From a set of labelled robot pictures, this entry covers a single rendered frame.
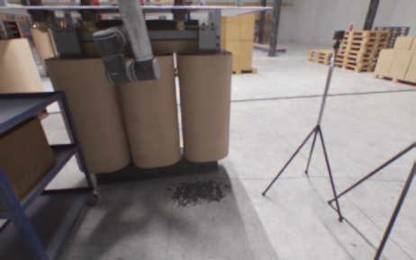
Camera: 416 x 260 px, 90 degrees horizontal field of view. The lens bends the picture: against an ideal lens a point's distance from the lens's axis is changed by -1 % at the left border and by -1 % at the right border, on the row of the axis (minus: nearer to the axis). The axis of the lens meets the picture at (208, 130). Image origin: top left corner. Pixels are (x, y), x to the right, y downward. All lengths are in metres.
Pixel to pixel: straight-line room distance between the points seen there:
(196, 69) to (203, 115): 0.35
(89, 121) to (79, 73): 0.34
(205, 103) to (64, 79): 0.95
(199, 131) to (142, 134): 0.44
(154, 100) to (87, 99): 0.44
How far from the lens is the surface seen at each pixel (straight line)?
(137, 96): 1.59
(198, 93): 1.59
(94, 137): 1.78
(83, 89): 1.66
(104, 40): 1.19
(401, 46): 7.53
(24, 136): 1.39
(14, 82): 3.82
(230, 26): 6.28
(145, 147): 1.75
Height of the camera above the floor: 1.25
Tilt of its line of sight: 26 degrees down
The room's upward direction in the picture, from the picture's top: 1 degrees counter-clockwise
